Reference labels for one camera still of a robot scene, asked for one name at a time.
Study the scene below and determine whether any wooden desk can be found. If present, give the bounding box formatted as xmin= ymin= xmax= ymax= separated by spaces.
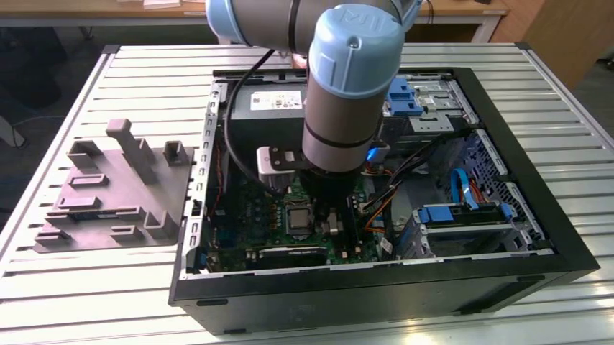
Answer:
xmin=0 ymin=0 xmax=513 ymax=46

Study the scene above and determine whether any wooden cabinet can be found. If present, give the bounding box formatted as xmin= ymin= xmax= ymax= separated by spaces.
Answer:
xmin=491 ymin=0 xmax=614 ymax=91

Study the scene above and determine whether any red orange wire bundle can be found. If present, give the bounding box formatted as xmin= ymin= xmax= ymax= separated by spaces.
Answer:
xmin=462 ymin=179 xmax=498 ymax=208

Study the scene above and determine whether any metal socket cover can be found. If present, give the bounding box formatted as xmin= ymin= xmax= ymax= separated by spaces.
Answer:
xmin=282 ymin=203 xmax=319 ymax=239

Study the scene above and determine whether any blue plastic drive carrier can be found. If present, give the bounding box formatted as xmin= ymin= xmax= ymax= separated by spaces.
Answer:
xmin=387 ymin=78 xmax=425 ymax=117

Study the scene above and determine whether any grey metal drive cage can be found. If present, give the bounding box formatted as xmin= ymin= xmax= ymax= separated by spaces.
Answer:
xmin=378 ymin=76 xmax=481 ymax=157

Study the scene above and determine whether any black cable bundle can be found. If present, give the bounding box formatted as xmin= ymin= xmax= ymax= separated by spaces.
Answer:
xmin=356 ymin=127 xmax=474 ymax=216

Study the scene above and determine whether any green Dell motherboard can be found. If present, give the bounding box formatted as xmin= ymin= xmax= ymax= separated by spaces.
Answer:
xmin=200 ymin=168 xmax=384 ymax=270

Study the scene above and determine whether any black PC case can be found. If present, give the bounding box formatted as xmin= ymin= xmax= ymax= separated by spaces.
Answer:
xmin=167 ymin=66 xmax=602 ymax=337

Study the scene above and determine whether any hard disk in blue carrier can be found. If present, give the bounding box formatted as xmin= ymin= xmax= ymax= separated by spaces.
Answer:
xmin=415 ymin=201 xmax=515 ymax=227

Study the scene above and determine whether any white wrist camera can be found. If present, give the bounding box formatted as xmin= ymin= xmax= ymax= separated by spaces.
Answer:
xmin=255 ymin=144 xmax=308 ymax=190

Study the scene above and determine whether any black graphics card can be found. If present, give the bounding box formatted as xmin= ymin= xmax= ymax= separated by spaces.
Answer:
xmin=256 ymin=245 xmax=331 ymax=270

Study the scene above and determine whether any grey parts rack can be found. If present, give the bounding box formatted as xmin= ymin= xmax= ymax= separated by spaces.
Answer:
xmin=32 ymin=118 xmax=198 ymax=254

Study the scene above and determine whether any blue data cable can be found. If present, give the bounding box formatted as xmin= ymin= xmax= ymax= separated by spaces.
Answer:
xmin=449 ymin=167 xmax=482 ymax=212

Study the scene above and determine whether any grey metal disk bay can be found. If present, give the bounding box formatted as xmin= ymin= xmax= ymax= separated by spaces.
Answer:
xmin=395 ymin=201 xmax=553 ymax=260

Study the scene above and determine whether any red black twisted wire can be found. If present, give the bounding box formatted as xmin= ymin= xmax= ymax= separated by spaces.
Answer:
xmin=212 ymin=139 xmax=227 ymax=220

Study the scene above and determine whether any black camera cable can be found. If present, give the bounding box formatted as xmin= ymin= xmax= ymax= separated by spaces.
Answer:
xmin=226 ymin=48 xmax=288 ymax=197

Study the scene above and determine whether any green blue RAM stick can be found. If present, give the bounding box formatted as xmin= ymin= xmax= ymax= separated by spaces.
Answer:
xmin=67 ymin=211 xmax=122 ymax=223

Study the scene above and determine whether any grey power supply unit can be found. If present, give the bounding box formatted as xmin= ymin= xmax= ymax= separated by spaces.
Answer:
xmin=218 ymin=80 xmax=312 ymax=170

